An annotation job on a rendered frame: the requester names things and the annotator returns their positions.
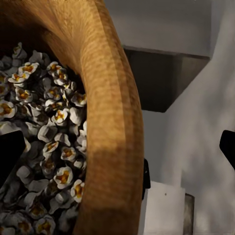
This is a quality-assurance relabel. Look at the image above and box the popcorn bag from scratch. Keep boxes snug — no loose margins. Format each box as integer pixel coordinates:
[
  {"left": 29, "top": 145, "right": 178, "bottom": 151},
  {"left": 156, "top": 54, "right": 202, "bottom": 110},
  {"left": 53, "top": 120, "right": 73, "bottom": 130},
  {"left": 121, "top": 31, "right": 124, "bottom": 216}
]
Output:
[{"left": 0, "top": 0, "right": 144, "bottom": 235}]

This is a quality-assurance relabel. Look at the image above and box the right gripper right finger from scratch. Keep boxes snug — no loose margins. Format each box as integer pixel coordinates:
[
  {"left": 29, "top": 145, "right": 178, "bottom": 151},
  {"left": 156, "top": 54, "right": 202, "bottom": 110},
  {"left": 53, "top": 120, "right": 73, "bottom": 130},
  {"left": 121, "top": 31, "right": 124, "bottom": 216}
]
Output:
[{"left": 219, "top": 130, "right": 235, "bottom": 169}]

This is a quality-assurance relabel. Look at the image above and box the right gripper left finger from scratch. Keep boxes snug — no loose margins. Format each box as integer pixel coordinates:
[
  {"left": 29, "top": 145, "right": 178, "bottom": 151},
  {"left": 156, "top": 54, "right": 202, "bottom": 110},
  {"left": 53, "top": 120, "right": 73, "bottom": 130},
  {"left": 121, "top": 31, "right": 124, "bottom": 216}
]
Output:
[{"left": 0, "top": 130, "right": 25, "bottom": 189}]

